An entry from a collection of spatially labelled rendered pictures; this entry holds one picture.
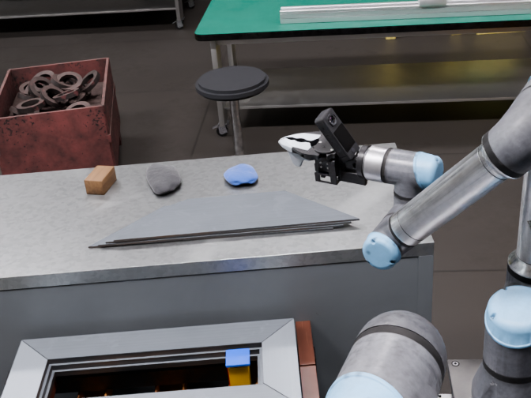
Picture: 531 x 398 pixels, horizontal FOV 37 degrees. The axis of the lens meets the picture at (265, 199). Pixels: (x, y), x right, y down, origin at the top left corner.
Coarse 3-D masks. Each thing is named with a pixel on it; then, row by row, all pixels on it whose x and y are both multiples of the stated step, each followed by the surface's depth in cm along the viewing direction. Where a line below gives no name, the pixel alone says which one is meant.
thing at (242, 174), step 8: (232, 168) 249; (240, 168) 248; (248, 168) 248; (224, 176) 246; (232, 176) 244; (240, 176) 244; (248, 176) 243; (256, 176) 244; (232, 184) 243; (240, 184) 243
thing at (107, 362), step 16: (144, 352) 209; (160, 352) 209; (176, 352) 210; (192, 352) 210; (208, 352) 209; (224, 352) 209; (256, 352) 210; (48, 368) 209; (64, 368) 210; (80, 368) 210; (96, 368) 210; (112, 368) 210; (128, 368) 210; (144, 368) 210; (48, 384) 206
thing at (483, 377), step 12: (480, 372) 159; (492, 372) 154; (480, 384) 158; (492, 384) 155; (504, 384) 153; (516, 384) 152; (528, 384) 153; (480, 396) 158; (492, 396) 157; (504, 396) 154; (516, 396) 153; (528, 396) 153
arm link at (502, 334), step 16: (512, 288) 154; (528, 288) 153; (496, 304) 151; (512, 304) 151; (528, 304) 150; (496, 320) 149; (512, 320) 148; (528, 320) 147; (496, 336) 150; (512, 336) 147; (528, 336) 147; (496, 352) 151; (512, 352) 149; (528, 352) 148; (496, 368) 153; (512, 368) 151; (528, 368) 150
